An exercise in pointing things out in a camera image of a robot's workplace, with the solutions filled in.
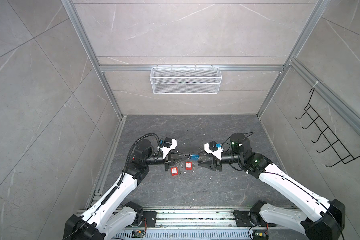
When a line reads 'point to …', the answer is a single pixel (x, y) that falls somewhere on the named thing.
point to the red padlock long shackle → (188, 165)
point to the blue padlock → (194, 157)
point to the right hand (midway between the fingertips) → (199, 156)
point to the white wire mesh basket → (185, 80)
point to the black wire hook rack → (343, 153)
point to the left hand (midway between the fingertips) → (186, 154)
